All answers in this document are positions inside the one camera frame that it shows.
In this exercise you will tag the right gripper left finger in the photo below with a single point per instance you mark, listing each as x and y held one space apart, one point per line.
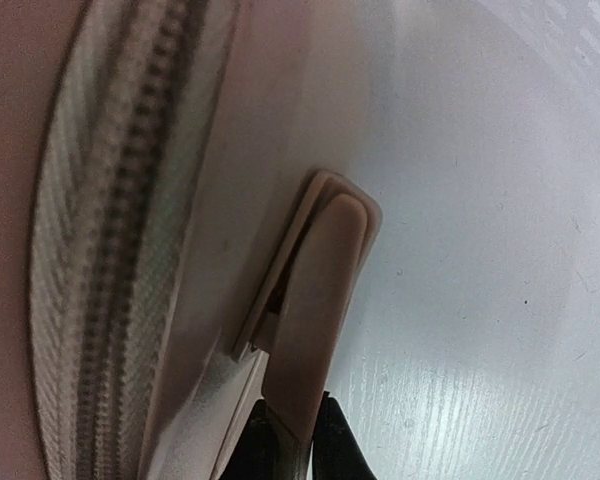
266 449

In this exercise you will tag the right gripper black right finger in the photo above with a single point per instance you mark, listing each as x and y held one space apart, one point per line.
336 454

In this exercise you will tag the pink hard-shell suitcase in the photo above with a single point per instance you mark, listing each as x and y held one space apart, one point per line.
178 236

